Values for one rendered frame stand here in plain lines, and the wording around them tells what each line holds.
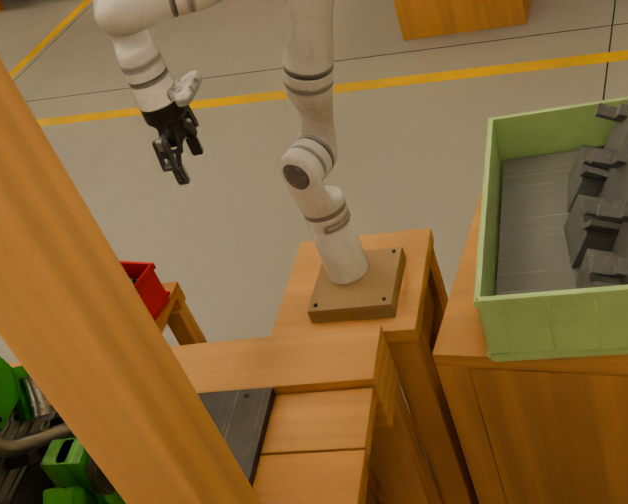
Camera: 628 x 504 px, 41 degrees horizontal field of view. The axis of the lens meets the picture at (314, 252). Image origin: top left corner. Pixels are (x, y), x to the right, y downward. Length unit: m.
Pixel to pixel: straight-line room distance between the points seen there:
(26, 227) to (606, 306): 1.12
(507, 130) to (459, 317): 0.50
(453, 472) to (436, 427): 0.17
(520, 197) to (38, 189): 1.41
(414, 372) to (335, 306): 0.22
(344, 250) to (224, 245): 1.93
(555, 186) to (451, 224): 1.38
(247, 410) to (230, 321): 1.66
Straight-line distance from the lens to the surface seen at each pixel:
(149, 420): 0.84
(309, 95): 1.54
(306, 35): 1.47
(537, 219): 1.90
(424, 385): 1.85
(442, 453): 2.04
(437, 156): 3.72
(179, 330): 2.23
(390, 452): 1.83
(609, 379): 1.71
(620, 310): 1.60
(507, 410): 1.83
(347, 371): 1.61
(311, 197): 1.68
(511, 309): 1.59
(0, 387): 1.64
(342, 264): 1.78
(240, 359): 1.73
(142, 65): 1.45
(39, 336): 0.79
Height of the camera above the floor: 2.04
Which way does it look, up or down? 37 degrees down
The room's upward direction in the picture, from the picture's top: 22 degrees counter-clockwise
